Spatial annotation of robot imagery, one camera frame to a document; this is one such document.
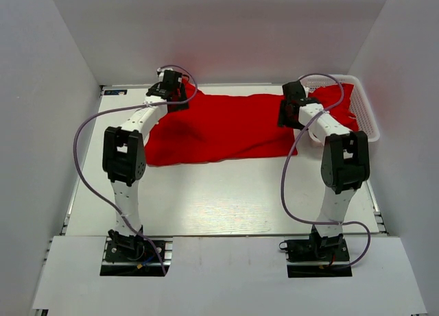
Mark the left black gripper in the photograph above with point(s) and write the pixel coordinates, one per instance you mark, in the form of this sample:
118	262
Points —
181	96

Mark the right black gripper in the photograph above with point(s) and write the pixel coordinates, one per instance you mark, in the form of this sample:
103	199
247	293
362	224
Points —
283	120

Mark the red t shirt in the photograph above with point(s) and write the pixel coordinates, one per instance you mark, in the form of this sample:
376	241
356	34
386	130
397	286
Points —
219	127

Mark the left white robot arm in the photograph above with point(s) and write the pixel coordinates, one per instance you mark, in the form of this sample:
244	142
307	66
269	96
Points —
124	159

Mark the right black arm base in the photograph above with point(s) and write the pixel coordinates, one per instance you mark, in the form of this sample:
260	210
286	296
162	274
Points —
317	256

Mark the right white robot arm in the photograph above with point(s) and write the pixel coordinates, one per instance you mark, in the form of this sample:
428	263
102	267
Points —
345	158

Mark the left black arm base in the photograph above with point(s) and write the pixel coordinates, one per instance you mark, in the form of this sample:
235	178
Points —
133	256

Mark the blue table label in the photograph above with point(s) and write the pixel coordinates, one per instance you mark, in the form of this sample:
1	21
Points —
116	92

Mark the white plastic basket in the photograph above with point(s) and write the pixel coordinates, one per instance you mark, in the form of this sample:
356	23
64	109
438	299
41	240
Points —
354	112

